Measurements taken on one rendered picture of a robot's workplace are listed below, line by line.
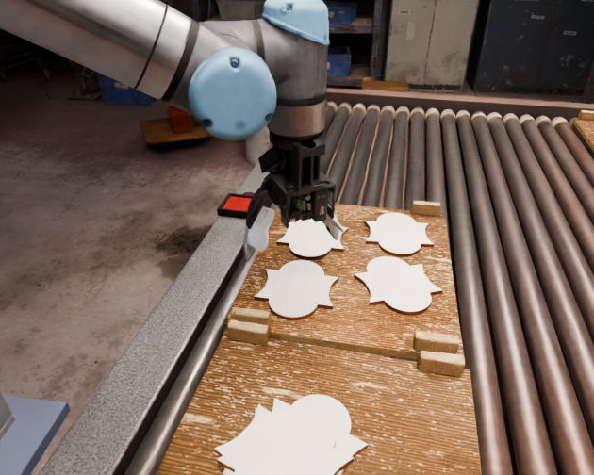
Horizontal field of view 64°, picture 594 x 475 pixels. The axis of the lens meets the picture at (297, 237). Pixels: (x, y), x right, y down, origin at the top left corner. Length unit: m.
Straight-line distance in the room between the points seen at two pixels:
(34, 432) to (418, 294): 0.59
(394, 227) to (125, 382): 0.55
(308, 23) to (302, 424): 0.45
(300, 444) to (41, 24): 0.46
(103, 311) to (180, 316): 1.54
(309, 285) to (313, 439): 0.29
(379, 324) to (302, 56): 0.40
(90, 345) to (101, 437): 1.51
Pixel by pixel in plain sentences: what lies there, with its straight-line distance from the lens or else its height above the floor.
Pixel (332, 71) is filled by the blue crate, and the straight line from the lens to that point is 5.21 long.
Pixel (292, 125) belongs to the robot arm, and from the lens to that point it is 0.59.
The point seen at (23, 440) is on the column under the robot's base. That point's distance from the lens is 0.77.
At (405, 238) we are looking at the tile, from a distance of 0.92.
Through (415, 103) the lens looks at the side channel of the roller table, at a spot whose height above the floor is 0.93.
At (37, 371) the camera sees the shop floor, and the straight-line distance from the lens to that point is 2.16.
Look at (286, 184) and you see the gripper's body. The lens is 0.63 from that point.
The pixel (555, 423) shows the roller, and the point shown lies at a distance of 0.73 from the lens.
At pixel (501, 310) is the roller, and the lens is 0.85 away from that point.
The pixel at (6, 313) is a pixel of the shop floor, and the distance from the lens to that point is 2.50.
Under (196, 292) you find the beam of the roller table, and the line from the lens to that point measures 0.84.
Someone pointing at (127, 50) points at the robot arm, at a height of 1.36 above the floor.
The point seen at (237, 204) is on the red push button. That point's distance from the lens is 1.05.
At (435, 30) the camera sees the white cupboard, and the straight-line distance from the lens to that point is 5.23.
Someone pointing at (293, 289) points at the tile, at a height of 0.94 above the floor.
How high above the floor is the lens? 1.44
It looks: 33 degrees down
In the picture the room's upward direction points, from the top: straight up
